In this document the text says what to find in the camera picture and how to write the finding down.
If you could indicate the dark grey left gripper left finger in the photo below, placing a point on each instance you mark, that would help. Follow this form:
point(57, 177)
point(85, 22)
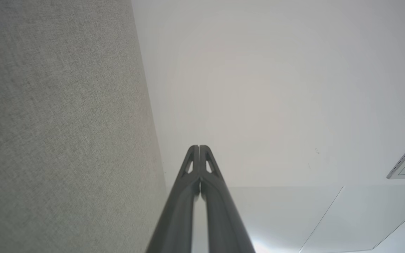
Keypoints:
point(178, 218)

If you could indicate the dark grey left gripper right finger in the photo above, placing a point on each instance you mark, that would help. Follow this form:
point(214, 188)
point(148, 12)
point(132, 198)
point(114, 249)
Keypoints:
point(223, 218)

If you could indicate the grey fabric sofa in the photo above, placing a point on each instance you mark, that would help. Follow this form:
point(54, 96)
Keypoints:
point(47, 123)

